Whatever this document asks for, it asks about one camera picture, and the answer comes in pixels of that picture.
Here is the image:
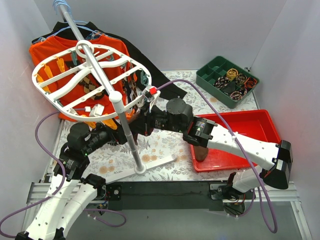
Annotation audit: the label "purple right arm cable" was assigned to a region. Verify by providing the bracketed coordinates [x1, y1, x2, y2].
[156, 79, 278, 234]

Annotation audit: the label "white stand base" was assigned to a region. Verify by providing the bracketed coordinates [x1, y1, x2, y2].
[105, 154, 177, 184]

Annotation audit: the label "aluminium frame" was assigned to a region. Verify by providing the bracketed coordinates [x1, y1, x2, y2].
[21, 119, 313, 240]

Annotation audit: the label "white oval clip hanger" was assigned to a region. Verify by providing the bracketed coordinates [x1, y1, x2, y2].
[31, 40, 152, 123]

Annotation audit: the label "floral table mat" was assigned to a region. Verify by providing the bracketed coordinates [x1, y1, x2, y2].
[55, 70, 258, 182]

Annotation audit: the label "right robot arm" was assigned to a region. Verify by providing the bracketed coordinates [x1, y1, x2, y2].
[129, 98, 293, 199]

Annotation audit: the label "brown argyle sock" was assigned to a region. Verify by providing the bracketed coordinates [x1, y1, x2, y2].
[64, 60, 107, 101]

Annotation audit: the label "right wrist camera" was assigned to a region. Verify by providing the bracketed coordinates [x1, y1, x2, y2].
[142, 85, 161, 112]

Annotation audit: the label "black garment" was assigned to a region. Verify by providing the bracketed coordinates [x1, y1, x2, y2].
[31, 21, 187, 100]

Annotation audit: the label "silver stand pole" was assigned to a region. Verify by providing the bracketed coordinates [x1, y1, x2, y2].
[58, 2, 147, 173]

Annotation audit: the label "red plastic tray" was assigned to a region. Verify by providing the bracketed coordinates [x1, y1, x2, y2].
[190, 109, 281, 172]

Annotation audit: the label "floral rolled sock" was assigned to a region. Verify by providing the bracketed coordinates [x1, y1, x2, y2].
[213, 76, 230, 90]

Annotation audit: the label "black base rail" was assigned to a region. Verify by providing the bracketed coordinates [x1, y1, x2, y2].
[106, 181, 224, 211]

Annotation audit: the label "blue wire hanger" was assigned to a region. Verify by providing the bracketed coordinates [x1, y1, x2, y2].
[33, 0, 104, 43]

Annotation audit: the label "yellow rolled sock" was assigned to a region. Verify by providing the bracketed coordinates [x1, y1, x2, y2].
[226, 68, 239, 82]

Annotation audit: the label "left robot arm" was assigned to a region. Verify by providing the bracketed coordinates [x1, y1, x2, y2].
[15, 122, 126, 240]

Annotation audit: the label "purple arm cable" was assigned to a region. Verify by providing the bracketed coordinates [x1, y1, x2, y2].
[156, 79, 278, 234]
[0, 111, 127, 237]

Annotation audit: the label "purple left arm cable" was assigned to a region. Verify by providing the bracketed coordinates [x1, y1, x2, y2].
[0, 111, 127, 237]

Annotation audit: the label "orange rolled sock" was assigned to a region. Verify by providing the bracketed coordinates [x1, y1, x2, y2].
[244, 77, 258, 89]

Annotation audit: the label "green compartment box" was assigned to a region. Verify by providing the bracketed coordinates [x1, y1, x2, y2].
[196, 56, 260, 109]

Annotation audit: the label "dark patterned socks on hanger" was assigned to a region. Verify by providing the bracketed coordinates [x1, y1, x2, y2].
[121, 70, 149, 103]

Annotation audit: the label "orange t-shirt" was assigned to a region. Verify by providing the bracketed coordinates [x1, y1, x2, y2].
[28, 34, 133, 122]

